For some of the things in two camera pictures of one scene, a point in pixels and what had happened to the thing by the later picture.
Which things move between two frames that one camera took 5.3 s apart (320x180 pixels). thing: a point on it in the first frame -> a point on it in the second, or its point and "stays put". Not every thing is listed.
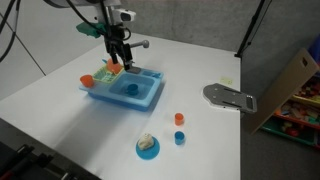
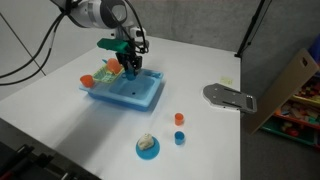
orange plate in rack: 113,67 stays put
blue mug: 132,89 -> 129,74
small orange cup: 179,119 stays put
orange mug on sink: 87,80 stays put
